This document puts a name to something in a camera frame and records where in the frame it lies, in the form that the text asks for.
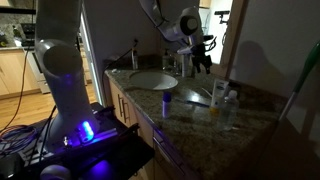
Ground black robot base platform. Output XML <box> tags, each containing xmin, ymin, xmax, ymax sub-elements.
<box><xmin>19</xmin><ymin>101</ymin><xmax>156</xmax><ymax>180</ymax></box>

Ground metal drawer handle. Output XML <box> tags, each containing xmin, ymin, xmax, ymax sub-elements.
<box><xmin>152</xmin><ymin>128</ymin><xmax>186</xmax><ymax>176</ymax></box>

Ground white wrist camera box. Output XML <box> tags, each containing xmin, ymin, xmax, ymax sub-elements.
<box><xmin>175</xmin><ymin>45</ymin><xmax>194</xmax><ymax>55</ymax></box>

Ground wooden kitchen cabinet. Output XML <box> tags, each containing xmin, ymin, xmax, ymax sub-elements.
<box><xmin>0</xmin><ymin>46</ymin><xmax>42</xmax><ymax>100</ymax></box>

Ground black round device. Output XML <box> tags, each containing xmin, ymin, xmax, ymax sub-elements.
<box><xmin>0</xmin><ymin>153</ymin><xmax>25</xmax><ymax>180</ymax></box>

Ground thin dark hanging cable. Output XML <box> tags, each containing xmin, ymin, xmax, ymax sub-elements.
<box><xmin>0</xmin><ymin>46</ymin><xmax>31</xmax><ymax>134</ymax></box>

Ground green mop handle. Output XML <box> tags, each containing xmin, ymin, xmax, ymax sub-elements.
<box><xmin>278</xmin><ymin>39</ymin><xmax>320</xmax><ymax>123</ymax></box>

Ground metal cabinet door handle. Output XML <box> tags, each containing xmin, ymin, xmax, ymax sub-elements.
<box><xmin>116</xmin><ymin>93</ymin><xmax>124</xmax><ymax>118</ymax></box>
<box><xmin>122</xmin><ymin>98</ymin><xmax>131</xmax><ymax>125</ymax></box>

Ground soap dispenser black pump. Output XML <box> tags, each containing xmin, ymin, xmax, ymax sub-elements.
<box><xmin>162</xmin><ymin>48</ymin><xmax>172</xmax><ymax>70</ymax></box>

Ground white can purple cap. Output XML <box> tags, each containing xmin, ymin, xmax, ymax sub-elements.
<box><xmin>162</xmin><ymin>91</ymin><xmax>173</xmax><ymax>119</ymax></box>

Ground soap dispenser bottle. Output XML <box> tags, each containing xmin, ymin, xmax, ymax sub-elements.
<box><xmin>131</xmin><ymin>46</ymin><xmax>140</xmax><ymax>71</ymax></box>

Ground coiled floor cable bundle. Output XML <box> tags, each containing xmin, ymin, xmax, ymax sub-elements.
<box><xmin>0</xmin><ymin>124</ymin><xmax>40</xmax><ymax>158</ymax></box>

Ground wooden vanity cabinet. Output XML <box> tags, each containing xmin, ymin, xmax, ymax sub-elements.
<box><xmin>105</xmin><ymin>77</ymin><xmax>201</xmax><ymax>180</ymax></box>

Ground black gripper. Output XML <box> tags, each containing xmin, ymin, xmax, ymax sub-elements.
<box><xmin>190</xmin><ymin>41</ymin><xmax>214</xmax><ymax>76</ymax></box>

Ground blue toothbrush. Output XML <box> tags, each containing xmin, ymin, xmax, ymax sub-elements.
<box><xmin>174</xmin><ymin>98</ymin><xmax>210</xmax><ymax>108</ymax></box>

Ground black wall plug cable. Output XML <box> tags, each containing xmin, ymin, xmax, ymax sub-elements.
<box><xmin>103</xmin><ymin>38</ymin><xmax>140</xmax><ymax>73</ymax></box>

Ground grey round dome button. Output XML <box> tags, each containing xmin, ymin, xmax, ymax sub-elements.
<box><xmin>39</xmin><ymin>164</ymin><xmax>72</xmax><ymax>180</ymax></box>

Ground chrome faucet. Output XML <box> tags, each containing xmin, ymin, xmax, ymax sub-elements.
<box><xmin>168</xmin><ymin>49</ymin><xmax>184</xmax><ymax>76</ymax></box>

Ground white lotion tube yellow cap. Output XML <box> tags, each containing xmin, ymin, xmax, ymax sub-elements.
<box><xmin>209</xmin><ymin>78</ymin><xmax>230</xmax><ymax>116</ymax></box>

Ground white door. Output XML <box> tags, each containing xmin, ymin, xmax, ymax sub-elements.
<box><xmin>79</xmin><ymin>13</ymin><xmax>105</xmax><ymax>105</ymax></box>

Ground clear bottle white cap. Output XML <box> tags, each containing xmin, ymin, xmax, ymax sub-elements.
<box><xmin>217</xmin><ymin>90</ymin><xmax>240</xmax><ymax>132</ymax></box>

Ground white oval sink basin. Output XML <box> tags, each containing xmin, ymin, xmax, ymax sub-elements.
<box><xmin>129</xmin><ymin>70</ymin><xmax>179</xmax><ymax>91</ymax></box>

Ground black kitchen appliance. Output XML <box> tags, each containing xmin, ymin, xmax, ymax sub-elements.
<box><xmin>20</xmin><ymin>22</ymin><xmax>38</xmax><ymax>41</ymax></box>

